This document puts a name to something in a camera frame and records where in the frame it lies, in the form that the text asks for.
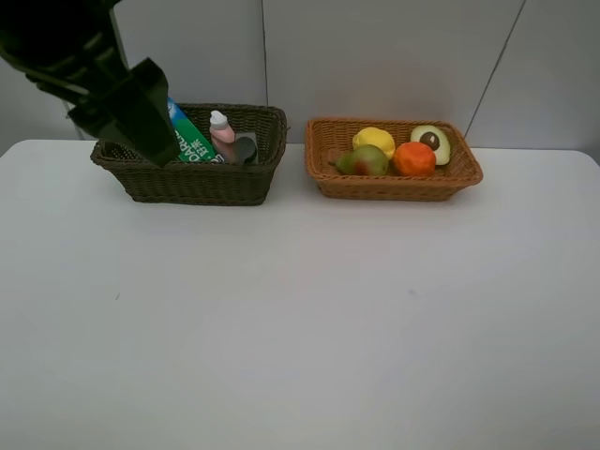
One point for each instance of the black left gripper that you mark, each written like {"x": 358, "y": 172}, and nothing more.
{"x": 85, "y": 67}

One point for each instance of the blue green toothpaste box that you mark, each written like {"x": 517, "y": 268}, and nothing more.
{"x": 194, "y": 147}

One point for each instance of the pink bottle white cap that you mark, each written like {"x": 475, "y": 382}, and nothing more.
{"x": 223, "y": 136}

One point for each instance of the dark green pump bottle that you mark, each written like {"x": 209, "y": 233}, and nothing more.
{"x": 245, "y": 150}

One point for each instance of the green red pear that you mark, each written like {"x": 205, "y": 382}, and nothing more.
{"x": 365, "y": 160}

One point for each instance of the yellow lemon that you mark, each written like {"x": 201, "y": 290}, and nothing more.
{"x": 376, "y": 137}

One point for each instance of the orange tangerine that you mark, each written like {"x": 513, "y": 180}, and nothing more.
{"x": 414, "y": 159}

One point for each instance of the halved avocado with pit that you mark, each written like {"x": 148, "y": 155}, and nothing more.
{"x": 436, "y": 140}

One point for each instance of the translucent pink plastic cup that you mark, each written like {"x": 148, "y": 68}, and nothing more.
{"x": 117, "y": 151}

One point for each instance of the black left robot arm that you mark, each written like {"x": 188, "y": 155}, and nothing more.
{"x": 46, "y": 14}

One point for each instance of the dark brown wicker basket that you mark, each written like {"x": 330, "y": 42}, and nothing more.
{"x": 209, "y": 183}

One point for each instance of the orange wicker basket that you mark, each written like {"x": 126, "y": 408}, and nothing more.
{"x": 328, "y": 138}

